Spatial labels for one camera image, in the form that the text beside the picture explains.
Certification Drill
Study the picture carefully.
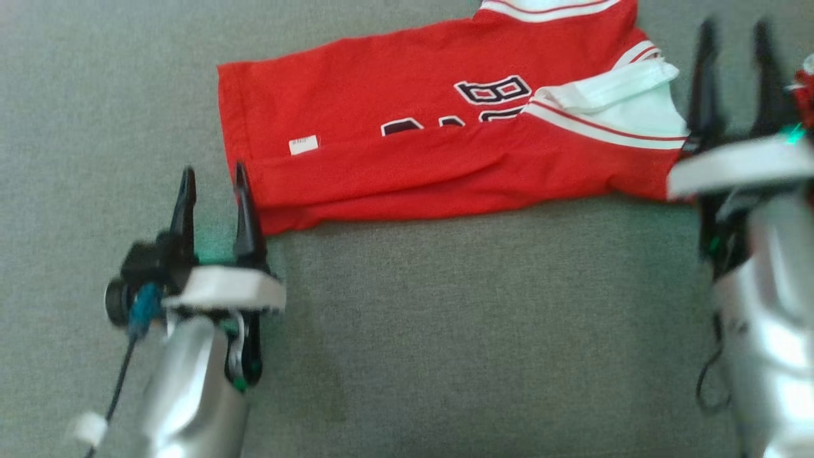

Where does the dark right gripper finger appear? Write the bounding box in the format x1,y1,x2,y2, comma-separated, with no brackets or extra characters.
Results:
687,19,725,151
750,19,793,138

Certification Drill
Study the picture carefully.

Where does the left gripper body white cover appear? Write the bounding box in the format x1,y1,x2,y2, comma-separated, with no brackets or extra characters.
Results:
163,264,287,391

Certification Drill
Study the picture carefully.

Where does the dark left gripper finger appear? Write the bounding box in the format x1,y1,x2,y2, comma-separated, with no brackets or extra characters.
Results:
169,167,198,268
233,162,268,268

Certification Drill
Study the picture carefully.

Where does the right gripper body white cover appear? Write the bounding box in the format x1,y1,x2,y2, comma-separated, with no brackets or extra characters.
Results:
665,134,814,279

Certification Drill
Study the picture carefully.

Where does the red white basketball jersey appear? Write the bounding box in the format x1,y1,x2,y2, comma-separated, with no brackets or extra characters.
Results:
216,0,693,237

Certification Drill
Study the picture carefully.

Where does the large grey sofa seat cushion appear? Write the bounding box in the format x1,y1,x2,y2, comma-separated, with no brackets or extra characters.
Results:
0,0,814,458

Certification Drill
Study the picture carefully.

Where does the left arm cable blue plug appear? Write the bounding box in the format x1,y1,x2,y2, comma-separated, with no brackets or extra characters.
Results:
70,283,165,458

